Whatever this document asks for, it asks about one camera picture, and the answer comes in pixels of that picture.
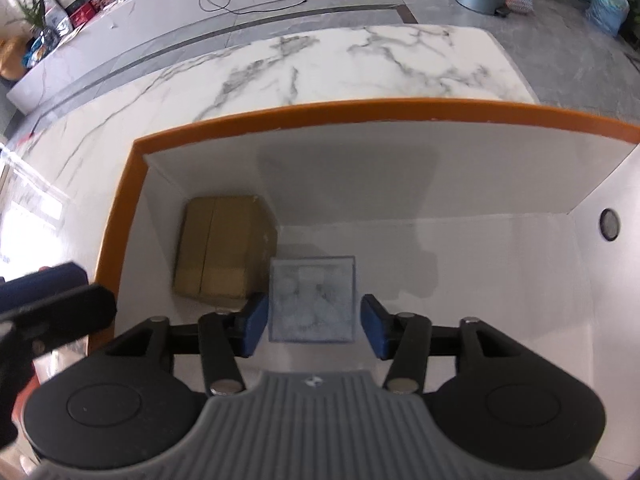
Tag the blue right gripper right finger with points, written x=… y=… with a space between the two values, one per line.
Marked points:
x=378 y=326

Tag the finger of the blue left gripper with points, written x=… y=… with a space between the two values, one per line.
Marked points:
x=42 y=284

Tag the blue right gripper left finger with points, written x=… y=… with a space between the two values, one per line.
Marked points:
x=254 y=318

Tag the clear box of cotton pads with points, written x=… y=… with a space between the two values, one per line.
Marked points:
x=312 y=300

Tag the brown cardboard box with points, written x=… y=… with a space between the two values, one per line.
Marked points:
x=224 y=252

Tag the orange white storage box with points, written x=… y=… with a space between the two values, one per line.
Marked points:
x=524 y=215

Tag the green potted plant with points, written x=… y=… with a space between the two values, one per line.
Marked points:
x=24 y=19

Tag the blue water jug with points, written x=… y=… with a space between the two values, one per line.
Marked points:
x=608 y=15

